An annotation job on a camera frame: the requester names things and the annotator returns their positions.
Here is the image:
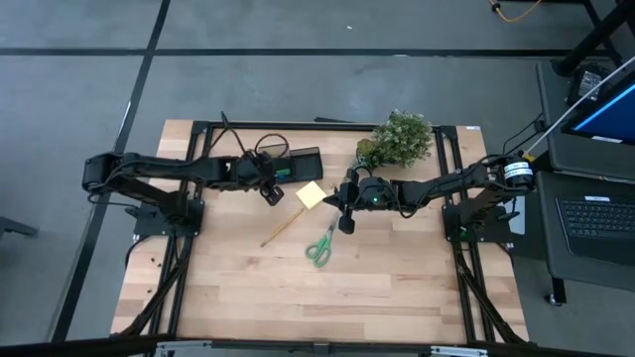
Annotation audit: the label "grey equipment cart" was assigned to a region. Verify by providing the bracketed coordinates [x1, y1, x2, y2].
[535, 59, 635, 292]

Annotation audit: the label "silver metal bracket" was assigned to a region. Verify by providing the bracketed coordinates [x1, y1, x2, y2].
[155, 339, 213, 357]
[430, 345, 490, 357]

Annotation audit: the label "black aluminium table frame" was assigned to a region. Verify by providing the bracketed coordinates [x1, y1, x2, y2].
[111, 118, 530, 348]

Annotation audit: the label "monitor with blue screen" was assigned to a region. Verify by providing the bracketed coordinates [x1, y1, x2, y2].
[562, 68, 635, 146]

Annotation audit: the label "green handled scissors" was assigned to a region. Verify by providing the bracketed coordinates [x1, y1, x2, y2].
[304, 212, 342, 270]

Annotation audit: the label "yellow pencil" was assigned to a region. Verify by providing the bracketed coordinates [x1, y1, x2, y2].
[260, 207, 306, 248]

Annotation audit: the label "thin white rod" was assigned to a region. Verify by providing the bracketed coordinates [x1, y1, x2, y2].
[520, 55, 635, 164]

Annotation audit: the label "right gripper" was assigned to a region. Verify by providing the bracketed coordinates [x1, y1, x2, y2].
[323, 168, 394, 235]

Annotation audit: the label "yellow sticky note pad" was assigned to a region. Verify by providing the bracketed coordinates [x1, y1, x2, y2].
[295, 179, 328, 211]

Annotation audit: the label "yellow floor cable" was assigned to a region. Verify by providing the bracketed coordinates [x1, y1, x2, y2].
[488, 0, 543, 24]

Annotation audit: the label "bushy green potted plant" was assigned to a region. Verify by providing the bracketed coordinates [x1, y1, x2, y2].
[371, 108, 435, 169]

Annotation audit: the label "black stand legs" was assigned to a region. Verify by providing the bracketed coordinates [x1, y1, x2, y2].
[553, 0, 635, 78]

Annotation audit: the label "black power adapter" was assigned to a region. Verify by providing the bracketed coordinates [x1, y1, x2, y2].
[567, 62, 605, 106]

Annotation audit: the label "black floor cables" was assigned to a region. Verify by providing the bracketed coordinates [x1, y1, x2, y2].
[489, 112, 547, 170]

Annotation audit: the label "black crossbar rail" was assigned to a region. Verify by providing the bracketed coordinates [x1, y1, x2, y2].
[0, 334, 635, 357]

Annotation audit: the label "white paper sheet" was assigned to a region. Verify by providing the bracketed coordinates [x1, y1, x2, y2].
[506, 212, 528, 237]

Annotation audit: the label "black mesh desk organizer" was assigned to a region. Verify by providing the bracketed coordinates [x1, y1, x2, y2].
[257, 143, 324, 183]

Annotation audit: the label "left arm wrist cable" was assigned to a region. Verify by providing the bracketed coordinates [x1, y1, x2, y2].
[207, 111, 292, 163]

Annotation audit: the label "black laptop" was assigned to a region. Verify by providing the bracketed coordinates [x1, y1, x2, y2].
[555, 194, 635, 268]

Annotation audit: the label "trailing succulent potted plant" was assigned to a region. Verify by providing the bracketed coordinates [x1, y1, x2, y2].
[349, 138, 383, 173]

